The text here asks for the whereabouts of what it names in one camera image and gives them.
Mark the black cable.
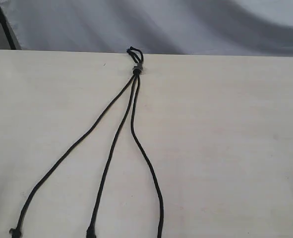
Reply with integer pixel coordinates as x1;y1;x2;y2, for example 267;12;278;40
86;47;142;238
9;46;140;238
129;48;165;238

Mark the grey backdrop cloth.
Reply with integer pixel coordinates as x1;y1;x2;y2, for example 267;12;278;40
0;0;293;56

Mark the black stand pole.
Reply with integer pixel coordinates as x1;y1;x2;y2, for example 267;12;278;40
0;7;17;50

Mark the clear tape piece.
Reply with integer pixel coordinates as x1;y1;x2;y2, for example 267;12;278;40
132;64;143;75

